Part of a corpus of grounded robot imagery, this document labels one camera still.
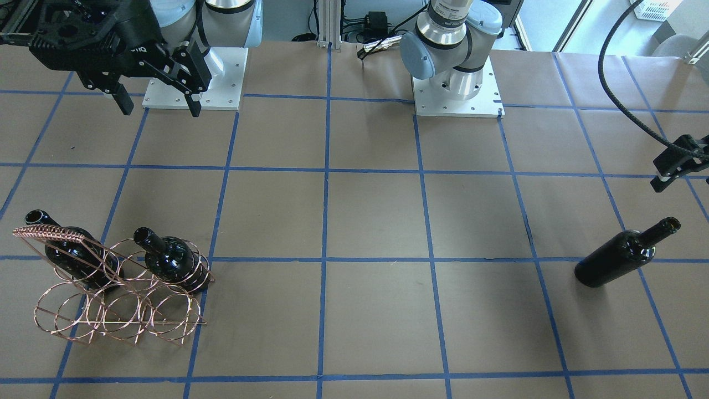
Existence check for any dark bottle in basket front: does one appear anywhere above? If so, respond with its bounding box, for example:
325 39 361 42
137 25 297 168
132 227 210 294

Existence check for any aluminium frame post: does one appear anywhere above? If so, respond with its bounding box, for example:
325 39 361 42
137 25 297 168
316 0 344 52

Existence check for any dark bottle in basket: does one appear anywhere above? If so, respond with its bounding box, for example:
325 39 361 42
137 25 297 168
44 241 125 292
132 227 210 294

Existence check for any dark bottle in basket rear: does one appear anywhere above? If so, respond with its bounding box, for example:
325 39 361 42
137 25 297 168
44 241 125 292

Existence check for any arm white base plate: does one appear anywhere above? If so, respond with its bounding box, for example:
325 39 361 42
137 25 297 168
142 47 249 111
411 58 506 118

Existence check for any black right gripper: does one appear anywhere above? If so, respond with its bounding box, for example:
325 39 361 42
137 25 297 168
78 11 208 117

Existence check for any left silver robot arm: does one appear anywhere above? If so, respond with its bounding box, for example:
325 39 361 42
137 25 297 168
400 1 707 193

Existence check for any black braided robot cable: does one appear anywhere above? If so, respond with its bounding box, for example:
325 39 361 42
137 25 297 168
597 0 709 161

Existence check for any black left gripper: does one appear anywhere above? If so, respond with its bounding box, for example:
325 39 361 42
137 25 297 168
651 134 708 193

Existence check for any black power brick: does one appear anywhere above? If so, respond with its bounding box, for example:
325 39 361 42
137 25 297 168
364 11 389 36

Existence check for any copper wire wine basket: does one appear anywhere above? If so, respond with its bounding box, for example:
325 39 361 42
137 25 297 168
13 224 206 346

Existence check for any dark wine bottle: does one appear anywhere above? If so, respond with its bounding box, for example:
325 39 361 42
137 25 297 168
574 217 681 288

